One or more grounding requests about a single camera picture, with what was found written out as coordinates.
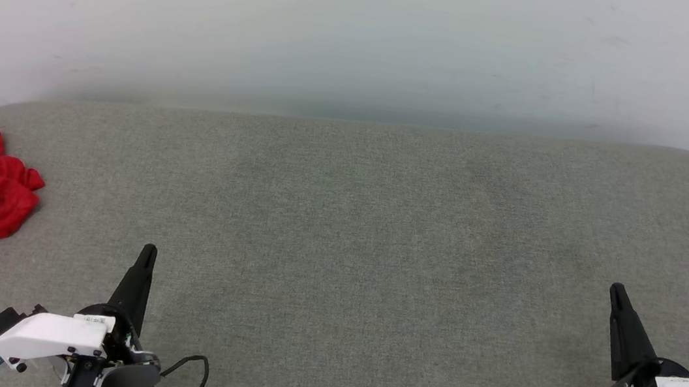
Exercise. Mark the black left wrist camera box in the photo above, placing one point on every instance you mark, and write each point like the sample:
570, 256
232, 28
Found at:
10, 320

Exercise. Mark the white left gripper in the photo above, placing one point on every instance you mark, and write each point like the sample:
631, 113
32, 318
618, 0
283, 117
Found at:
48, 334

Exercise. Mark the grey fabric sofa seat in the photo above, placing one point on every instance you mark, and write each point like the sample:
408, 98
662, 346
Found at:
340, 232

